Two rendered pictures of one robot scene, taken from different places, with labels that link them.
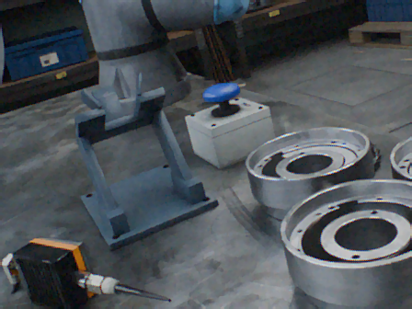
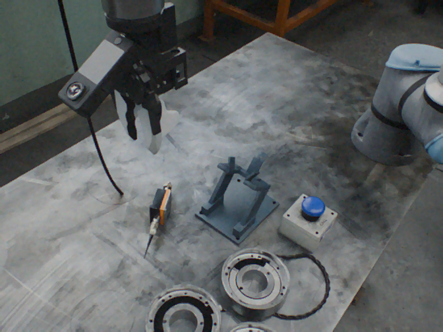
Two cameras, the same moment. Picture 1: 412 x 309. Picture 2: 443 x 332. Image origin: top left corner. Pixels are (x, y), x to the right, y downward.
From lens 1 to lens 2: 0.54 m
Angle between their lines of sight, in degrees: 56
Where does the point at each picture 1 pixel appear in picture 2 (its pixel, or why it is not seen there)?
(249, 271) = (181, 279)
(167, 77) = (389, 148)
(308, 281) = (151, 306)
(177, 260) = (188, 246)
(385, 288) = not seen: outside the picture
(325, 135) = (287, 280)
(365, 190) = (217, 315)
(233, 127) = (294, 225)
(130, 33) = (387, 108)
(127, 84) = (365, 130)
